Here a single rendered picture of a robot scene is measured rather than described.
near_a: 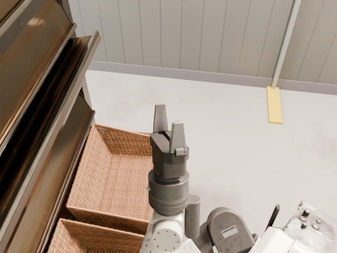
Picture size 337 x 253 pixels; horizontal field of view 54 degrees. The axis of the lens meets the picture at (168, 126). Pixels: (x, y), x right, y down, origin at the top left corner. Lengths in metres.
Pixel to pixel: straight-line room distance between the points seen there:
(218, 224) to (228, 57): 2.67
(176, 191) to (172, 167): 0.05
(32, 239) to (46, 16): 0.86
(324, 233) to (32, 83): 1.02
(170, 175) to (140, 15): 2.76
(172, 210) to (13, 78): 0.72
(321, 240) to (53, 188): 1.06
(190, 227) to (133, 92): 2.79
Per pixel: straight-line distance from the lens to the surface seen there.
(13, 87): 1.17
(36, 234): 1.44
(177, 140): 0.61
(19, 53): 1.24
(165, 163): 0.63
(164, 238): 0.72
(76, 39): 1.59
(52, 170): 1.53
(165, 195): 0.68
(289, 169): 2.91
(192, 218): 0.74
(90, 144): 1.87
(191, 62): 3.49
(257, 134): 3.10
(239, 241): 0.90
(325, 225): 0.99
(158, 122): 0.70
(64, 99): 1.20
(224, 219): 0.89
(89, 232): 1.64
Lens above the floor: 2.19
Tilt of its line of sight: 45 degrees down
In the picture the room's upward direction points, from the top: straight up
